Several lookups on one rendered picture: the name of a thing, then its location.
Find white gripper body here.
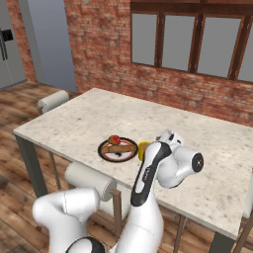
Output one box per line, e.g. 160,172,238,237
154,132,165,144

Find yellow coffee mug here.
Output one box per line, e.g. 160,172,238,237
137,140,153,163

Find black rimmed breakfast plate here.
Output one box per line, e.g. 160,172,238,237
97,136,139,163

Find brown bread slice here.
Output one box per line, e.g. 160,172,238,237
100,143,138,156

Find white cushioned wooden chair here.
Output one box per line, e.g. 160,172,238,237
63,160,132,241
37,89,71,191

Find brown wooden framed window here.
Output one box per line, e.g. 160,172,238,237
129,0,253,83

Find grey table leg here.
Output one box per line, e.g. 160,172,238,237
208,230,237,253
14,133,49,199

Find grey fridge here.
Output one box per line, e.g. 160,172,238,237
0,0,28,91

